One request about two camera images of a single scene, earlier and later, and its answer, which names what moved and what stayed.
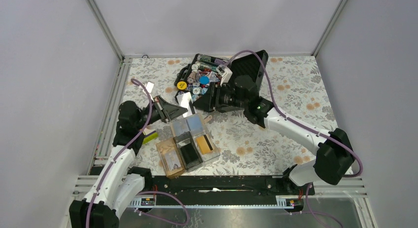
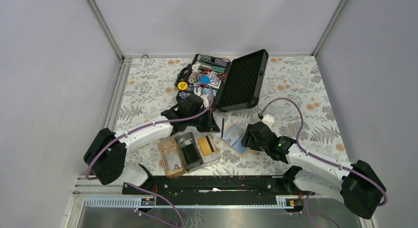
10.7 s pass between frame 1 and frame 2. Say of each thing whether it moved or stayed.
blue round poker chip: stayed
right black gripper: moved
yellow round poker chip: stayed
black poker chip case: stayed
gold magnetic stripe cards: stayed
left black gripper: moved
